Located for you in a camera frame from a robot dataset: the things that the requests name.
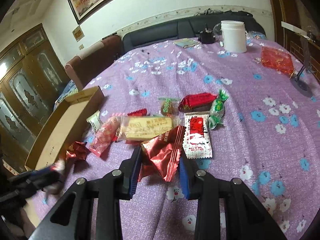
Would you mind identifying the small red foil candy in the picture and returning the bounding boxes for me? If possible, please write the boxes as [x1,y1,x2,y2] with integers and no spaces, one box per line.
[66,141,89,161]

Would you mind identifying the pink checkered snack packet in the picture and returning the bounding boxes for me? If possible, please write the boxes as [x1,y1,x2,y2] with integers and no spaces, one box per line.
[88,116,120,157]

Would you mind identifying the shiny red foil snack bag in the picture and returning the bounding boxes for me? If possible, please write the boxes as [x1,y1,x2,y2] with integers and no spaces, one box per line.
[138,126,185,182]

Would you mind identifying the cream white snack packet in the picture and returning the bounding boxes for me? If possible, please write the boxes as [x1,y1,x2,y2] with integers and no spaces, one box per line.
[86,110,103,132]

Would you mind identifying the yellow biscuit bar packet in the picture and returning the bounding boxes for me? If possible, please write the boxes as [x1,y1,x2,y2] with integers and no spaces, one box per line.
[117,116,174,141]

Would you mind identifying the small red candy packet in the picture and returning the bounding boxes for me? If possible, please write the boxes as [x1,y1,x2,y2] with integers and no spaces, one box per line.
[127,108,148,116]

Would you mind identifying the white red sachet packet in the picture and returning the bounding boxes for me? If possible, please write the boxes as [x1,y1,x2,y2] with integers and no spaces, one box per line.
[183,111,213,159]

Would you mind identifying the clear green-edged cake packet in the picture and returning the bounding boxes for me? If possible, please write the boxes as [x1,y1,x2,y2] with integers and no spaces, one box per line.
[158,98,181,116]

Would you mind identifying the green twist-wrapped candy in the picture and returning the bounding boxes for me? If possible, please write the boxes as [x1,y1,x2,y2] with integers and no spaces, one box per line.
[208,89,229,129]

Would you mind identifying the red candy bar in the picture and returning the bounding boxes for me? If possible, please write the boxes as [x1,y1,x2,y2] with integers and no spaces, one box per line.
[178,93,217,113]

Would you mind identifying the brown cardboard tray box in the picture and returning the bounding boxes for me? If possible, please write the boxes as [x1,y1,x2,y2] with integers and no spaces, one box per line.
[24,86,105,171]

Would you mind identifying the brown wooden glass cabinet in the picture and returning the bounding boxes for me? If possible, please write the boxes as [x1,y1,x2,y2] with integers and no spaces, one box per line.
[1,24,69,176]

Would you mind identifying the purple floral tablecloth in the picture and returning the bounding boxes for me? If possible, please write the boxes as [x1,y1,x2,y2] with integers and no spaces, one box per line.
[32,41,319,239]

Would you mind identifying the maroon armchair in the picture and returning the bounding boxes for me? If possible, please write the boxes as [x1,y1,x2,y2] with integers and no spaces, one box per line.
[65,35,123,90]

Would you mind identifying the black stand base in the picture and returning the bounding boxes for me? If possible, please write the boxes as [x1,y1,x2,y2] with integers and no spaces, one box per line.
[290,65,313,98]

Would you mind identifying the red mesh gift bag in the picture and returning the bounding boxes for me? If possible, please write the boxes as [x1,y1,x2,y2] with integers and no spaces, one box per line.
[261,47,295,76]

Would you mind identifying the green patterned booklet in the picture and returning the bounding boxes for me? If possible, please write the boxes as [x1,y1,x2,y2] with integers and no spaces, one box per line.
[173,38,200,48]

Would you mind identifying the white plastic jar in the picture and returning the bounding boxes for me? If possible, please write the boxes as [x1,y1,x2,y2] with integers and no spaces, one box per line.
[221,20,247,53]

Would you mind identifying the small black pouch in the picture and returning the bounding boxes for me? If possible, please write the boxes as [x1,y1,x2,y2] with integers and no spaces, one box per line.
[198,29,216,44]

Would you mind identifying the clear glass cup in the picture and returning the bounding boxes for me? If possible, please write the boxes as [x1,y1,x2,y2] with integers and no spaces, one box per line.
[213,22,222,38]

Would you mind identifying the black leather sofa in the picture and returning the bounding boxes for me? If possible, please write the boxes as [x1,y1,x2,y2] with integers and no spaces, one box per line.
[122,11,265,53]

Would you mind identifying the small gold wall plaque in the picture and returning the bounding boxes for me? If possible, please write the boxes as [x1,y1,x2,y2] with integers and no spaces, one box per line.
[72,26,85,42]

